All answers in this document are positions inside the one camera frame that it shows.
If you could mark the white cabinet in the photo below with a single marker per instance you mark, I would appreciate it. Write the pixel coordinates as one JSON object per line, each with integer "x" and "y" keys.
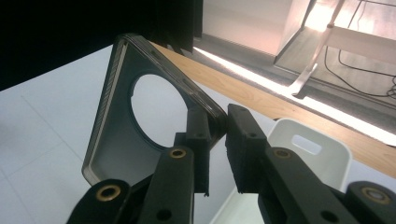
{"x": 249, "y": 21}

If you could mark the white plastic storage bin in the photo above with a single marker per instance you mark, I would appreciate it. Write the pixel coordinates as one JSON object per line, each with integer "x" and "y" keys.
{"x": 331, "y": 165}

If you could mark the grey phone case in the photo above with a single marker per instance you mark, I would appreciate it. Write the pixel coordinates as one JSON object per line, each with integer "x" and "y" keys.
{"x": 115, "y": 130}

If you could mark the white table mat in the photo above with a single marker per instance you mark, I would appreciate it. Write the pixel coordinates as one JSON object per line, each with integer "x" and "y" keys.
{"x": 46, "y": 130}

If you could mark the wooden table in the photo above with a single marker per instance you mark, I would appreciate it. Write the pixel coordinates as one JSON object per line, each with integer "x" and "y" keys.
{"x": 249, "y": 93}

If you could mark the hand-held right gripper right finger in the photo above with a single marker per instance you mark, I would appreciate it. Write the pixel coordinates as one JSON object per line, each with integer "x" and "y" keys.
{"x": 280, "y": 180}

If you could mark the white metal desk frame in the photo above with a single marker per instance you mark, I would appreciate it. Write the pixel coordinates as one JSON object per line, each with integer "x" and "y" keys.
{"x": 358, "y": 40}

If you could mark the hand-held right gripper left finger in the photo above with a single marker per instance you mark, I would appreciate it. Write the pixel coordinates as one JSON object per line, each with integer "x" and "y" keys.
{"x": 174, "y": 186}

